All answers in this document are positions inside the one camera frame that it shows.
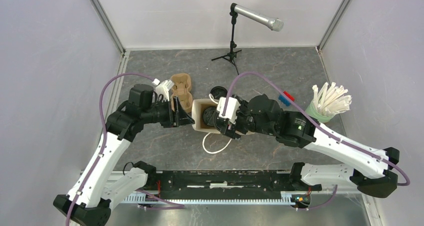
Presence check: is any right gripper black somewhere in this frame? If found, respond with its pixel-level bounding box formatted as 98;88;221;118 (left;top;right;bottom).
220;100;276;141

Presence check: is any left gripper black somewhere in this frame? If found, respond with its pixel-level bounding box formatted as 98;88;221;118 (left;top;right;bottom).
141;95;195;128

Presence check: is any brown paper bag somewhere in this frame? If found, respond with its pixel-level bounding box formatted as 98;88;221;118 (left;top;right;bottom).
191;93;232;154

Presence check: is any black lid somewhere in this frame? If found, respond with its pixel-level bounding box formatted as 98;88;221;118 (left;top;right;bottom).
210;86;228;100
202;106;219;127

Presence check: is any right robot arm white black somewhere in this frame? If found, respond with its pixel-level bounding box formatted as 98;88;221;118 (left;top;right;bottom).
202;95;400;198

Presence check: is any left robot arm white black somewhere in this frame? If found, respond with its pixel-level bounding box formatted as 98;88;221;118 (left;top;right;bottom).
53;84;195;225

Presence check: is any cardboard cup carrier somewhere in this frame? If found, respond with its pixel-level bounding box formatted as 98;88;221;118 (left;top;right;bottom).
170;73;194;113

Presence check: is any blue red block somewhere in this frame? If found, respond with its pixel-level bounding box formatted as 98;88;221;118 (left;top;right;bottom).
278;91;295;107

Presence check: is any green cup holder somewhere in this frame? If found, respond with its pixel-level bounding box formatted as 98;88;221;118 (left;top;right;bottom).
305;102;335;123

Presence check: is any white wrapped straws bundle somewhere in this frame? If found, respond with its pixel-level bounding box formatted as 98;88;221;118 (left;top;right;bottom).
311;82;352;117

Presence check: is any silver microphone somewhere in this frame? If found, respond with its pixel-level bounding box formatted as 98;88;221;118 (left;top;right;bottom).
230;3;284;32

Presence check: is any black microphone tripod stand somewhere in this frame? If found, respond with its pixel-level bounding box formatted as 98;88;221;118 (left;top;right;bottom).
211;11;242;75

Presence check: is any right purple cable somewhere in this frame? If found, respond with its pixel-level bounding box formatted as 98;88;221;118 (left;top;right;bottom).
221;72;411;187

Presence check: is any purple cable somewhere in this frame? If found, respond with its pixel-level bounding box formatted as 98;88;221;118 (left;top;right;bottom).
65;73;157;226
221;72;411;187

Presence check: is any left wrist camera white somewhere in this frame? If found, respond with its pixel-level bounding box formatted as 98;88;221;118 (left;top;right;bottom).
152;79;175;101

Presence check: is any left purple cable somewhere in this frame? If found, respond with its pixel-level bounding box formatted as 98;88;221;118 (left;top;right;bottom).
65;73;157;226

